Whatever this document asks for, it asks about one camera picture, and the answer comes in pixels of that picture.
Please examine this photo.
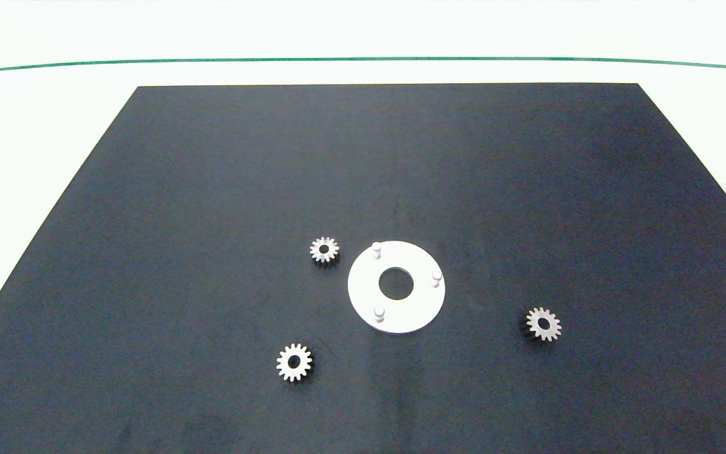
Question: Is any small steel planetary gear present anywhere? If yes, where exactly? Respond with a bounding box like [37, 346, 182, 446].
[519, 307, 563, 343]
[309, 236, 340, 265]
[276, 343, 315, 383]

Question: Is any round white pin plate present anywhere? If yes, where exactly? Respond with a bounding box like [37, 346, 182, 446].
[347, 240, 446, 334]

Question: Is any dark rectangular table mat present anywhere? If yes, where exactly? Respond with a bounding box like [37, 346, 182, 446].
[0, 83, 726, 454]

